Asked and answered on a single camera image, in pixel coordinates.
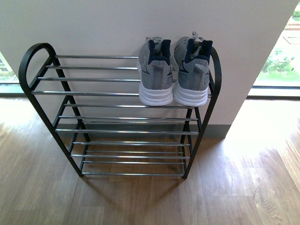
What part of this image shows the black metal shoe rack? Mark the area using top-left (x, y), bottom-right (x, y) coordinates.
top-left (19, 43), bottom-right (222, 178)

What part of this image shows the grey knit sneaker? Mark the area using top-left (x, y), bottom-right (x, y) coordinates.
top-left (173, 32), bottom-right (213, 107)
top-left (137, 37), bottom-right (173, 106)

